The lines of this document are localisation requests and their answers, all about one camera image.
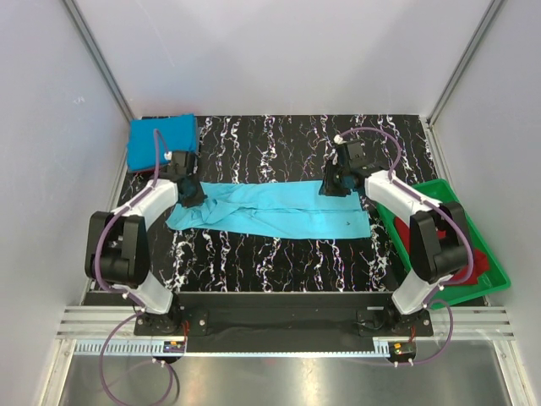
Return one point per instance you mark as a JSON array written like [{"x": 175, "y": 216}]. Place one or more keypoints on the light blue t shirt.
[{"x": 291, "y": 210}]

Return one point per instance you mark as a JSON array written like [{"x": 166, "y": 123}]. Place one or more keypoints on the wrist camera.
[
  {"x": 179, "y": 164},
  {"x": 349, "y": 154}
]

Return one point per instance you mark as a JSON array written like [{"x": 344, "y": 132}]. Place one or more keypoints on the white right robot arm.
[{"x": 439, "y": 242}]

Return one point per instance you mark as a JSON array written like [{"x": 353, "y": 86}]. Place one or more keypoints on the green plastic tray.
[{"x": 488, "y": 275}]

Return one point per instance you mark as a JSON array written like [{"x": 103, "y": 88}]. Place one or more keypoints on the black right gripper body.
[{"x": 334, "y": 184}]

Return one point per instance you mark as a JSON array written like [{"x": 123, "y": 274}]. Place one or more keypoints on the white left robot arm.
[{"x": 117, "y": 253}]

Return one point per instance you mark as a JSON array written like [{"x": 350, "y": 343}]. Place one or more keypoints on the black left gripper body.
[{"x": 191, "y": 194}]

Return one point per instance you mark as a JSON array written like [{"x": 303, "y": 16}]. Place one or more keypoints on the red t shirt in tray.
[{"x": 480, "y": 259}]

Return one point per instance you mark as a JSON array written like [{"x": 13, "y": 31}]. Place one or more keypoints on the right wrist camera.
[{"x": 349, "y": 154}]

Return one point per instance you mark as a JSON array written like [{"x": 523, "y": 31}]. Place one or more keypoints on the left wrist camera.
[{"x": 179, "y": 164}]

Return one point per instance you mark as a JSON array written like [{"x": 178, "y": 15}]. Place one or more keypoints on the folded grey t shirt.
[{"x": 193, "y": 140}]

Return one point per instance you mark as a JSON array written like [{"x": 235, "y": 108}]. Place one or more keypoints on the folded blue t shirt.
[{"x": 169, "y": 134}]

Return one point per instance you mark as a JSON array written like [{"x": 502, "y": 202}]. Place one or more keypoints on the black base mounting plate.
[{"x": 283, "y": 323}]

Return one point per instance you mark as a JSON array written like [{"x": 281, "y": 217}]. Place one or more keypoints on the white slotted cable duct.
[{"x": 137, "y": 347}]

